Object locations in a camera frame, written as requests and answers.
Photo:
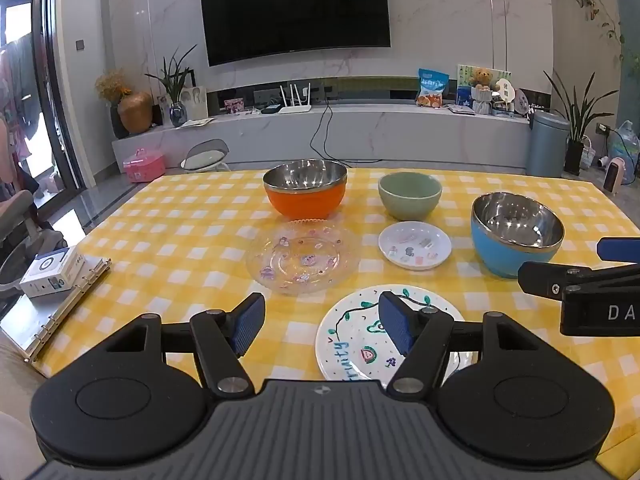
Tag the white router with antennas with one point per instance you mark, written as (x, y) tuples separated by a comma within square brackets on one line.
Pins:
[(297, 109)]

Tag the dark framed glass door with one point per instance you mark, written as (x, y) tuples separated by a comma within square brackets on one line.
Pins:
[(55, 85)]

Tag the green picture board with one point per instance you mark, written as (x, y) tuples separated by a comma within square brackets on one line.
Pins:
[(465, 80)]

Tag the grey wrapped holder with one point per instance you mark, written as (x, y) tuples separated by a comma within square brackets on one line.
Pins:
[(482, 102)]

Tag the pale grey cloth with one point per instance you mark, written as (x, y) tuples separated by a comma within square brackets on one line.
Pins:
[(17, 445)]

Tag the green ceramic bowl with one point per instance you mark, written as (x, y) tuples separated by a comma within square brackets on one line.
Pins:
[(410, 207)]

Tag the large blue water bottle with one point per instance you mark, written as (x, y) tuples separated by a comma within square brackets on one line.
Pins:
[(627, 142)]

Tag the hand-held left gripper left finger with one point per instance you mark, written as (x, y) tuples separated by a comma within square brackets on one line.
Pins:
[(247, 322)]

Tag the white marble television cabinet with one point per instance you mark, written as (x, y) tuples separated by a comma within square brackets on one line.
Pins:
[(400, 135)]

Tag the white hair dryer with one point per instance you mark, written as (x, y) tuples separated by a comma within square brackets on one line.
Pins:
[(602, 162)]

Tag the leafy green potted plant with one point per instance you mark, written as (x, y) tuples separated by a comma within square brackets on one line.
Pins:
[(632, 57)]

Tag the golden round vase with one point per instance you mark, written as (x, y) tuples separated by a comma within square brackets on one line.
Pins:
[(135, 115)]

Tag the long-leaf plant in black pot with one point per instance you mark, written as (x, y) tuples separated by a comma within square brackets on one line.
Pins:
[(575, 155)]

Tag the black vase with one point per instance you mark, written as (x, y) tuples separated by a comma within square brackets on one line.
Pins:
[(117, 125)]

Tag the blue snack bag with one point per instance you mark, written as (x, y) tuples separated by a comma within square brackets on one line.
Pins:
[(432, 87)]

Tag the blue steel bowl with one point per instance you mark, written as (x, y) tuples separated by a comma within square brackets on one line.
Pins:
[(492, 255)]

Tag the small framed photo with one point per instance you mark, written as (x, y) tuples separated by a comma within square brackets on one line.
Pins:
[(163, 110)]

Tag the wall outlet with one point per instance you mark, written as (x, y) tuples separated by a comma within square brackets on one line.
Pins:
[(605, 129)]

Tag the black set-top box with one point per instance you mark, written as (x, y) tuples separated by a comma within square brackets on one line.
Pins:
[(271, 108)]

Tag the white cardboard box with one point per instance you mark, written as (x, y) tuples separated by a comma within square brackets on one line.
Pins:
[(50, 272)]

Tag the white framed picture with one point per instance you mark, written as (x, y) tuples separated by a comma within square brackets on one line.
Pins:
[(195, 102)]

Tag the grey-blue trash bin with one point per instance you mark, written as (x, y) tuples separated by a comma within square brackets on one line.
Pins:
[(547, 150)]

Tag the beige sofa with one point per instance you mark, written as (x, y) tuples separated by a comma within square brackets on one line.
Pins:
[(20, 375)]

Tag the sheet of paper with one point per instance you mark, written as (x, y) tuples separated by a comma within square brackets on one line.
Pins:
[(195, 122)]

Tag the black wall television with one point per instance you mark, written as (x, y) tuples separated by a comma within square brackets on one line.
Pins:
[(295, 10)]

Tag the clear glass flower-print plate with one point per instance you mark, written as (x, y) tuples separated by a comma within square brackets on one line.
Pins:
[(280, 265)]

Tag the pink photo card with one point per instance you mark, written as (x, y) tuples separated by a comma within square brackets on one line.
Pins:
[(233, 106)]

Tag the small white printed plate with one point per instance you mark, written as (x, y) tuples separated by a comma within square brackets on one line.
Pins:
[(400, 237)]

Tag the white round hand fan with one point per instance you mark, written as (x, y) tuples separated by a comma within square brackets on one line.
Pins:
[(504, 90)]

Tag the brown teddy bear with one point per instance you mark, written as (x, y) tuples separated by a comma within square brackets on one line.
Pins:
[(482, 77)]

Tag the clear-backed white stool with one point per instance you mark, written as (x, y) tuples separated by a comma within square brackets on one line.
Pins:
[(205, 157)]

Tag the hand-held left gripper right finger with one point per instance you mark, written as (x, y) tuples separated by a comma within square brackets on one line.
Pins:
[(395, 322)]

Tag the woven basket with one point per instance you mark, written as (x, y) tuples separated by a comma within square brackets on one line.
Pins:
[(589, 155)]

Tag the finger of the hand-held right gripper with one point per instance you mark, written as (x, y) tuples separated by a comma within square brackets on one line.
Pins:
[(620, 250), (537, 277)]

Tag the dried yellow flowers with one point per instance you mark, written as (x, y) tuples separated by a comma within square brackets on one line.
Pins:
[(112, 85)]

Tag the yellow checked tablecloth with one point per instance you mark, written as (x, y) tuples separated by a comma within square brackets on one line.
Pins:
[(200, 240)]

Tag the pink plastic case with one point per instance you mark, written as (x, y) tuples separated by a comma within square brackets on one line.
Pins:
[(145, 167)]

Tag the orange steel bowl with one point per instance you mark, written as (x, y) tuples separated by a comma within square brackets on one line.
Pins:
[(305, 202)]

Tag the patterned round hand fan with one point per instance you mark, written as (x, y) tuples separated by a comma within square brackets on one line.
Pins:
[(522, 101)]

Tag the large white vine-drawn plate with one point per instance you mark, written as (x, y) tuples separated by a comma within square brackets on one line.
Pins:
[(350, 330)]

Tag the green plant in blue vase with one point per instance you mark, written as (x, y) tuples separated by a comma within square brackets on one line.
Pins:
[(177, 112)]

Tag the pink space heater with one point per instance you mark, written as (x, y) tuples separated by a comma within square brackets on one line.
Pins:
[(617, 175)]

